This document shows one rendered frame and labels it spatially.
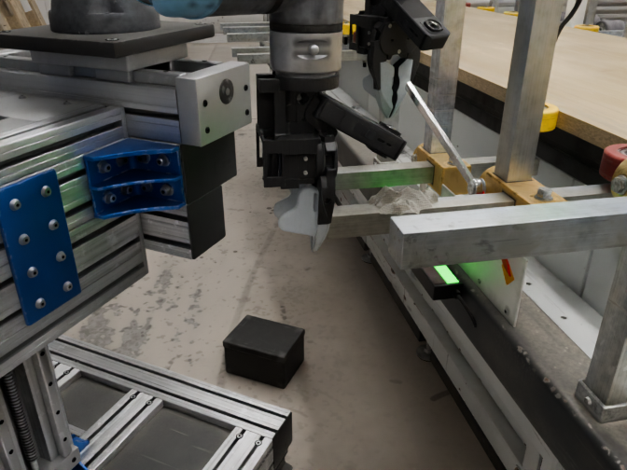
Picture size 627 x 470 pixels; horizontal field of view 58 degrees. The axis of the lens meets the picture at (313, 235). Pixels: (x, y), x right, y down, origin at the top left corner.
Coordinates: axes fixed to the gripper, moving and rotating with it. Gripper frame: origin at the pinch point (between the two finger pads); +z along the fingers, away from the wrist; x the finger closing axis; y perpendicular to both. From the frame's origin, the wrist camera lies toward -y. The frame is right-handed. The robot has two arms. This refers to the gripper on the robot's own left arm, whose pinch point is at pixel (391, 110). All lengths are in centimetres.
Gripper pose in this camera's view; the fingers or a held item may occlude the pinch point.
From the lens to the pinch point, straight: 92.0
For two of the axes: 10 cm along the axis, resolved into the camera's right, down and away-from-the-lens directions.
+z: 0.0, 8.9, 4.5
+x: -8.5, 2.3, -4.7
